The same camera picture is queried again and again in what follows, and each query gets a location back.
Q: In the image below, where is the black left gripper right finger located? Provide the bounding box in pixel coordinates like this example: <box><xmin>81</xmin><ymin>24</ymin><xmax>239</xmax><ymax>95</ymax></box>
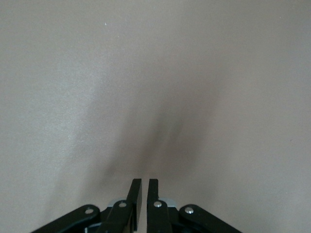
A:
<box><xmin>146</xmin><ymin>179</ymin><xmax>242</xmax><ymax>233</ymax></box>

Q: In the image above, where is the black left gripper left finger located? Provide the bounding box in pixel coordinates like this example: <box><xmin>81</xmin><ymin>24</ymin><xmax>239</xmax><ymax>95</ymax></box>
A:
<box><xmin>30</xmin><ymin>179</ymin><xmax>143</xmax><ymax>233</ymax></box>

